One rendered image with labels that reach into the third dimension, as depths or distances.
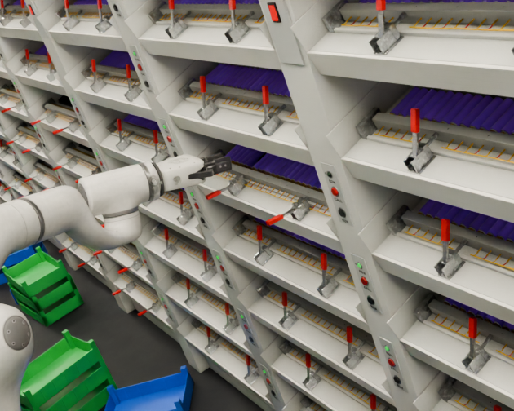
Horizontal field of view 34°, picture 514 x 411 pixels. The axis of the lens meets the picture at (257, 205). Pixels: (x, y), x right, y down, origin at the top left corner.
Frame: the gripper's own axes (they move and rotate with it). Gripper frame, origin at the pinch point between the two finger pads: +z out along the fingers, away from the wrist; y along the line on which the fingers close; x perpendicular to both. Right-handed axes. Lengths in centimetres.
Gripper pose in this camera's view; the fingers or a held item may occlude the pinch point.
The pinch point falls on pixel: (219, 163)
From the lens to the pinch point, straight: 189.3
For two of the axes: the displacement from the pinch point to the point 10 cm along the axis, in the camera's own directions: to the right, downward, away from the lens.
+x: 1.2, 9.4, 3.1
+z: 8.7, -2.5, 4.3
